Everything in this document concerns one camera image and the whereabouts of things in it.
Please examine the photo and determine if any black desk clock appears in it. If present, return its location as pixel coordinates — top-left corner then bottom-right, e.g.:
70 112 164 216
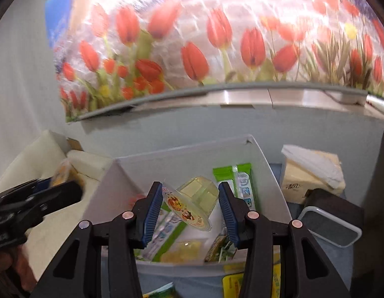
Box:
297 188 365 248

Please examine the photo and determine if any blue tablecloth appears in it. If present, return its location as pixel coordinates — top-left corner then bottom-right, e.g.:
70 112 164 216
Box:
100 161 368 298

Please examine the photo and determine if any tulip wall poster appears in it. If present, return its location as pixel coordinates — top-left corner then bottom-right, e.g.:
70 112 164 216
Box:
44 0 384 123

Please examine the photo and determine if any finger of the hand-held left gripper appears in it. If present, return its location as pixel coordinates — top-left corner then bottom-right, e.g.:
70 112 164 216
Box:
0 177 54 207
11 181 84 224

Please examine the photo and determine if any metal wall ledge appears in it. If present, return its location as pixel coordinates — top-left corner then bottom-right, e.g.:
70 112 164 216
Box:
129 87 384 113

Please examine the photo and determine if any white cardboard box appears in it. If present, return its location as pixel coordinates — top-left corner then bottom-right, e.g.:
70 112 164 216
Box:
81 134 293 277

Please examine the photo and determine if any person's left hand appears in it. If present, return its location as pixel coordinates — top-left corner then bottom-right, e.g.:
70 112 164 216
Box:
0 245 38 293

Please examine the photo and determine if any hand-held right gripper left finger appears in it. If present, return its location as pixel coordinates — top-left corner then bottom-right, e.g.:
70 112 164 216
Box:
30 181 163 298

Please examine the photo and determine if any brown cardboard piece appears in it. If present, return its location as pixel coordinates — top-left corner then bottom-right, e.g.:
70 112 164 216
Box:
66 137 84 152

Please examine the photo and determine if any yellow snack packet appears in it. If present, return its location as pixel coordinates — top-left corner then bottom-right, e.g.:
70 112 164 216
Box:
222 252 281 298

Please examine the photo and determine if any pale yellow jelly cup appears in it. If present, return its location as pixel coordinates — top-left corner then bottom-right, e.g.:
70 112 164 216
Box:
160 176 220 232

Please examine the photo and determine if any green candy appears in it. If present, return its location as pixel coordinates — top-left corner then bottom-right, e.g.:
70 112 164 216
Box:
204 234 238 263

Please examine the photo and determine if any cream sofa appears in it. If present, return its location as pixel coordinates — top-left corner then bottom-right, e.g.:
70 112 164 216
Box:
0 129 114 286

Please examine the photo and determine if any light green snack packet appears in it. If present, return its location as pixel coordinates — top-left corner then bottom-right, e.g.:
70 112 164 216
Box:
141 281 178 298

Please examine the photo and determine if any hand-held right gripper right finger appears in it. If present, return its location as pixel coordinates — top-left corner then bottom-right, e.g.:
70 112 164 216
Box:
218 182 351 298

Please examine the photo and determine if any yellow tissue box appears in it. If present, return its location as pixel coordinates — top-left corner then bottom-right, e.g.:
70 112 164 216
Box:
280 144 347 207

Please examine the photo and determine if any orange jelly cup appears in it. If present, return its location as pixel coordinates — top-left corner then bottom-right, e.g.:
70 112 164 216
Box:
52 158 78 190

